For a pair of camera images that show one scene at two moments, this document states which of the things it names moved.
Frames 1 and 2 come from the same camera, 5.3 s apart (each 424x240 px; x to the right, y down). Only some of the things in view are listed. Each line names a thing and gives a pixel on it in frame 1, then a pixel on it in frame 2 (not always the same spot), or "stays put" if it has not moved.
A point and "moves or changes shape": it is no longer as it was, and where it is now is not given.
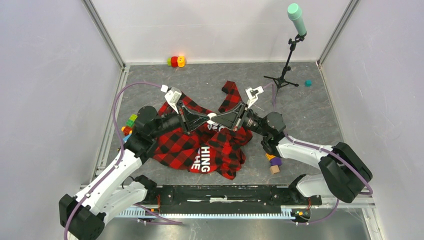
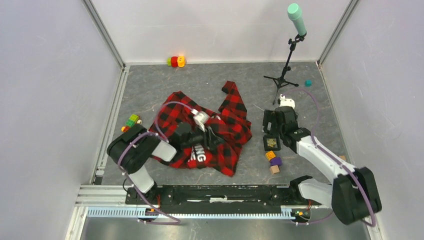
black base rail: [225, 199] stays put
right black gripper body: [246, 120] to [269, 116]
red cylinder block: [174, 61] stays put
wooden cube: [274, 169] stays put
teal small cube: [308, 83] stays put
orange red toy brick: [127, 130] stays put
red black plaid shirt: [214, 148] moves or changes shape
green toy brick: [131, 122] stays put
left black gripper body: [184, 117] to [203, 139]
